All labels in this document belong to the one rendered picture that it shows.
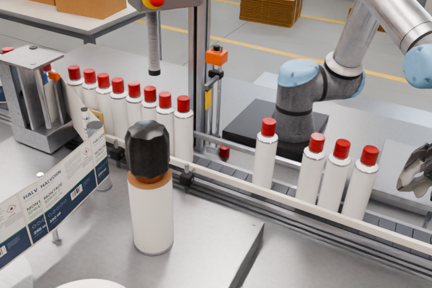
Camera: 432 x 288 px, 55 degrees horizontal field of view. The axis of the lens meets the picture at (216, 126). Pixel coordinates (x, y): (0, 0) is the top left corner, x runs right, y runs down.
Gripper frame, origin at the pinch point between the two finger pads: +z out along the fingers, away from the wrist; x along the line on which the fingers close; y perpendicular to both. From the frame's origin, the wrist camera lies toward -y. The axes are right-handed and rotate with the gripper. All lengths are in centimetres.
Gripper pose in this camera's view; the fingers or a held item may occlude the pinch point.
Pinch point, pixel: (402, 184)
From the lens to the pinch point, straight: 99.2
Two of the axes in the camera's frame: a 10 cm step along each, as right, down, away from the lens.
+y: -4.4, 4.7, -7.6
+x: 7.6, 6.5, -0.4
